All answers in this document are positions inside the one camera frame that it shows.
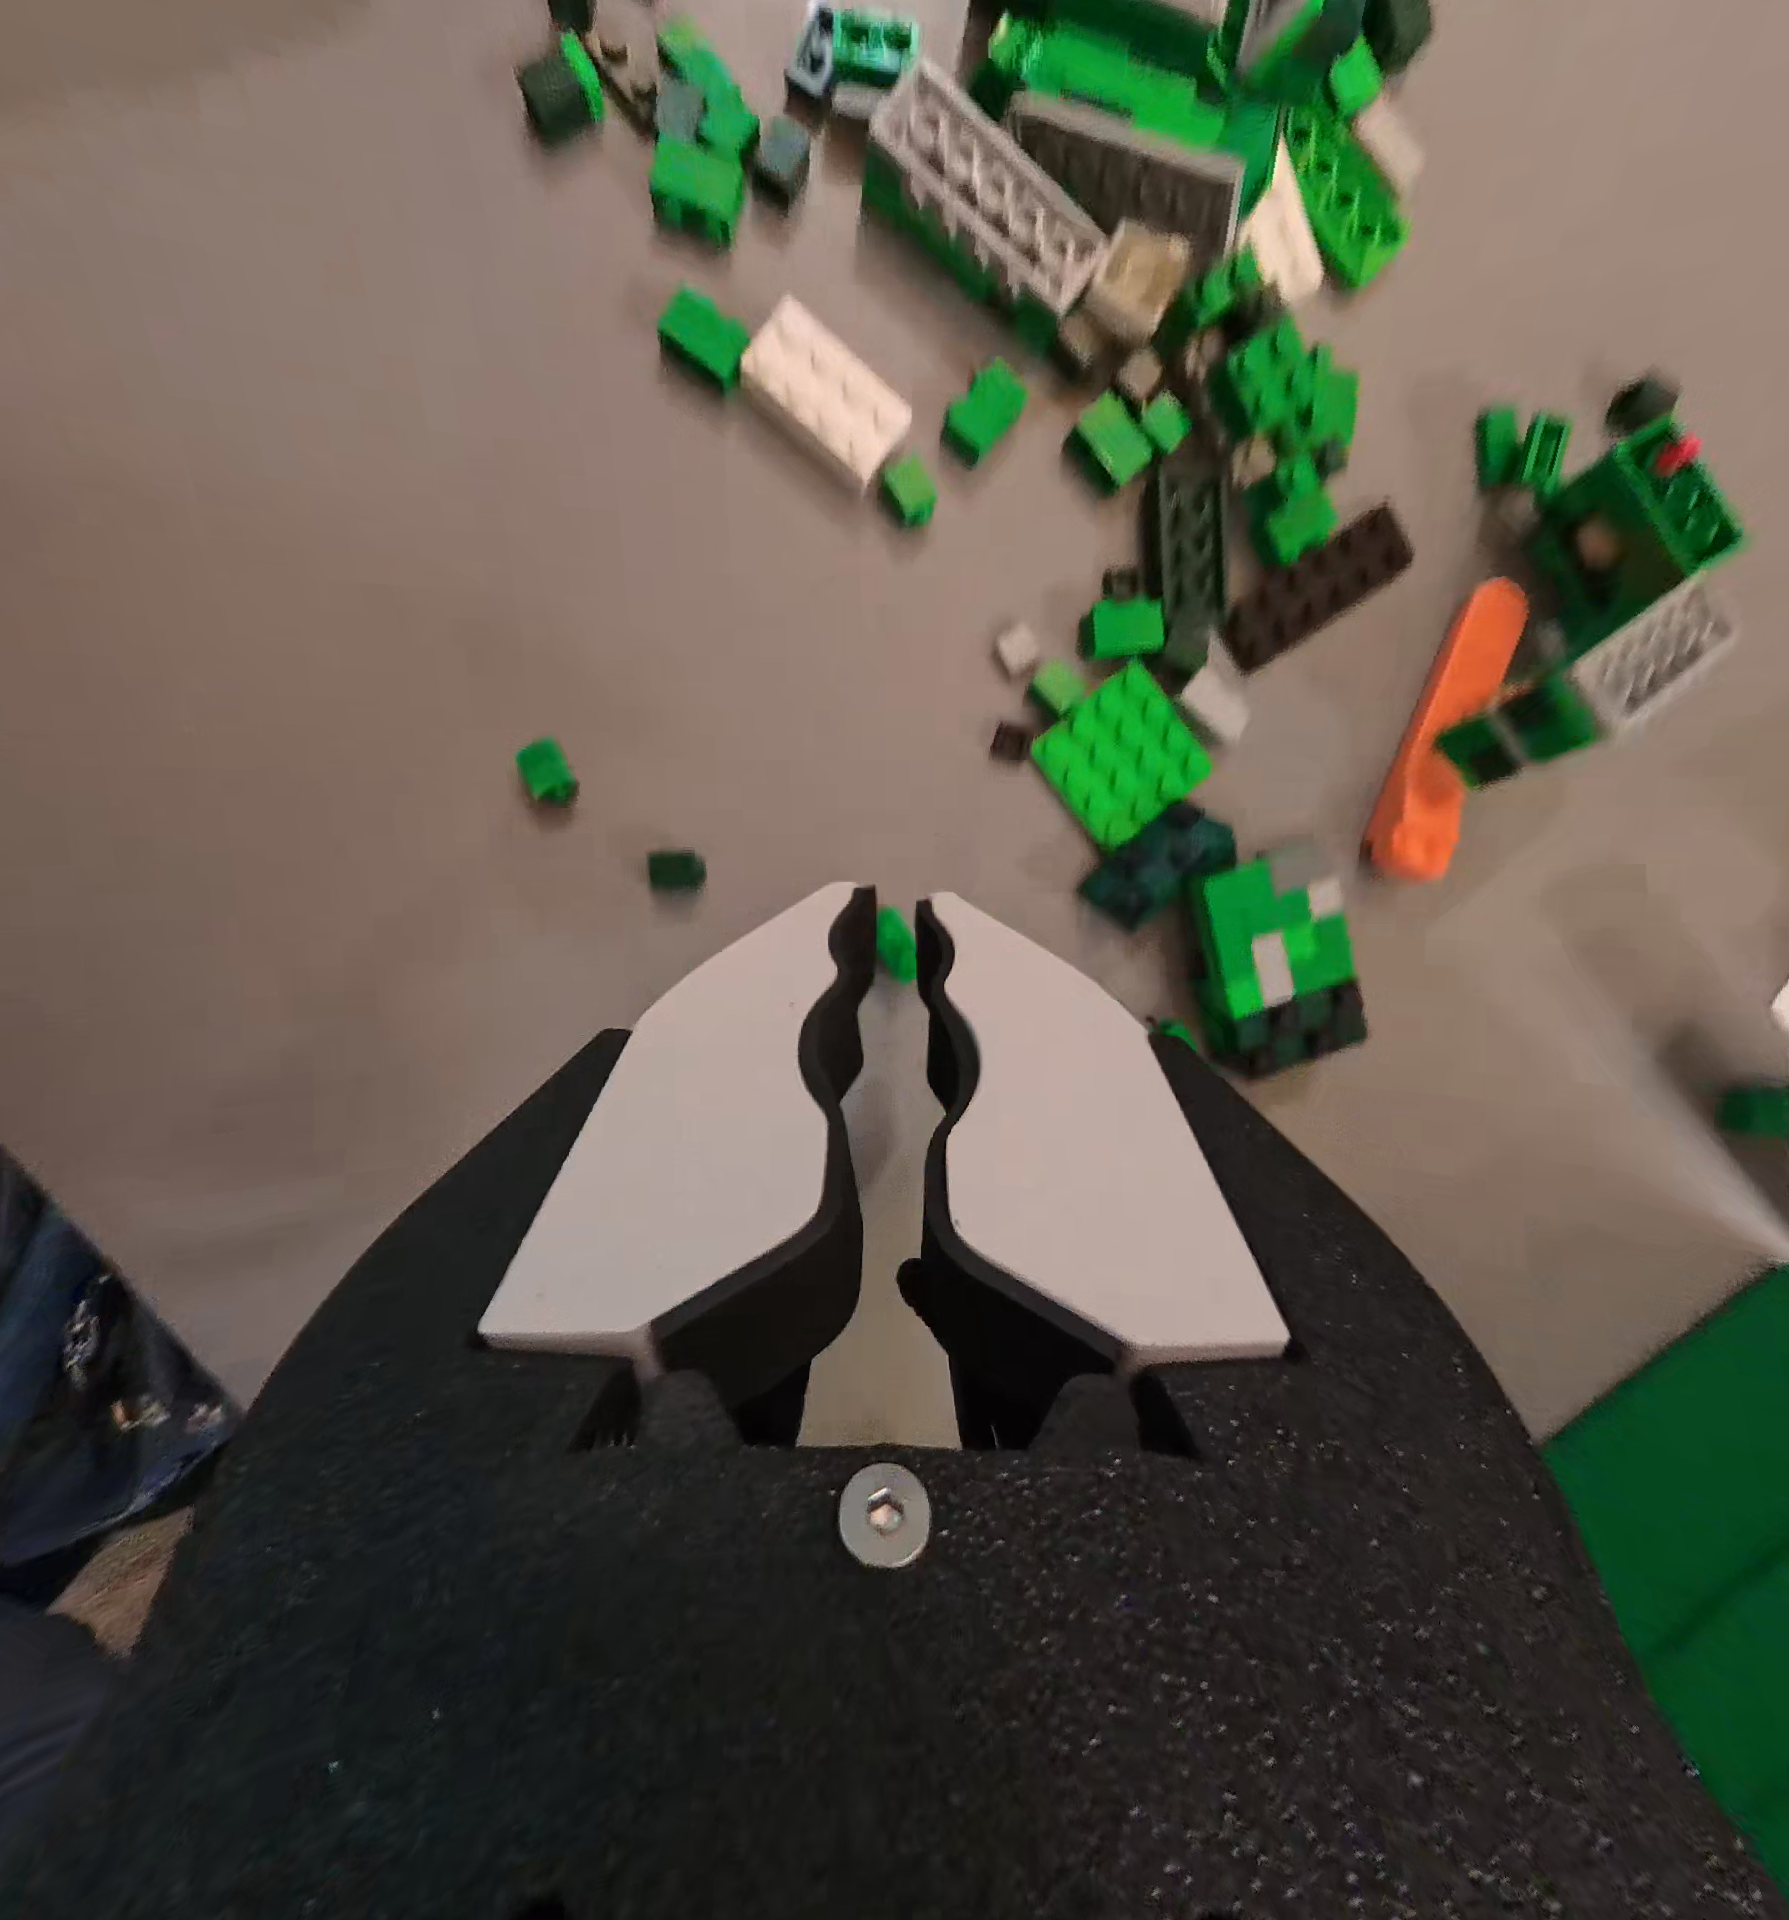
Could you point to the large grey toy brick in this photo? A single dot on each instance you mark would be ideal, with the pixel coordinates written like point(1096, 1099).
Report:
point(984, 187)

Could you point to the green and grey brick assembly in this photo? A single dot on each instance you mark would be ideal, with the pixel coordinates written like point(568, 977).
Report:
point(1628, 526)

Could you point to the pile of green toy bricks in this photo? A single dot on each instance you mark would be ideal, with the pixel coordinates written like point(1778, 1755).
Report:
point(1134, 106)

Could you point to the large green baseplate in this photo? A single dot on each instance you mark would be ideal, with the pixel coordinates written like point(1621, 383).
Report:
point(1720, 1546)

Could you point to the person's leg in blue jeans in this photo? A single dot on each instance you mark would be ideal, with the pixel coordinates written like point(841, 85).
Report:
point(23, 1380)

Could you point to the small light grey toy brick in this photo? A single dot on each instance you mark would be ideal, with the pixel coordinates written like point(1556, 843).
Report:
point(1214, 704)
point(1017, 647)

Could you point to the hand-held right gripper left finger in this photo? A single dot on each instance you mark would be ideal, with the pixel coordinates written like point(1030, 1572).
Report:
point(669, 1171)

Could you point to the dark green long brick plate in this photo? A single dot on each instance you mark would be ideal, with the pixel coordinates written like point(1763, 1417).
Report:
point(1188, 555)

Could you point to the tan toy brick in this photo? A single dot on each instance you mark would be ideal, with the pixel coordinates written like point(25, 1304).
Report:
point(1139, 281)

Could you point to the small green toy brick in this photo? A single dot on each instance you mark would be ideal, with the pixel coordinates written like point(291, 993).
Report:
point(1175, 1033)
point(676, 869)
point(1760, 1109)
point(546, 773)
point(895, 945)

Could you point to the bright green square brick plate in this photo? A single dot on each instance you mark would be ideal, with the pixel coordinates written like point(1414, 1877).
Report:
point(1119, 749)

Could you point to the green checkered toy brick cube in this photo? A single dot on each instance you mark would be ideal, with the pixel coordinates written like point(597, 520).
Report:
point(1270, 961)

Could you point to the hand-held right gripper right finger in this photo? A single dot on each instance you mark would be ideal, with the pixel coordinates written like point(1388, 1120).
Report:
point(1104, 1184)

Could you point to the tiny black toy brick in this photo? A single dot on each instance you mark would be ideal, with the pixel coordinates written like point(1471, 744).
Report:
point(1011, 742)

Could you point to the white toy brick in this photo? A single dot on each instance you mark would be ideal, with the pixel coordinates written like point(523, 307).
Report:
point(827, 389)
point(1284, 225)

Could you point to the orange brick separator tool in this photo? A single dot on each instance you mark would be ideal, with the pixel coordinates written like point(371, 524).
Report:
point(1442, 735)

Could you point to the black toy brick plate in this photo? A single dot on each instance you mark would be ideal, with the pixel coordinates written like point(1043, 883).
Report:
point(1314, 589)

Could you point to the dark green square brick plate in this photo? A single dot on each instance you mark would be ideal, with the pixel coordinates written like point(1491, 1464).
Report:
point(1156, 869)

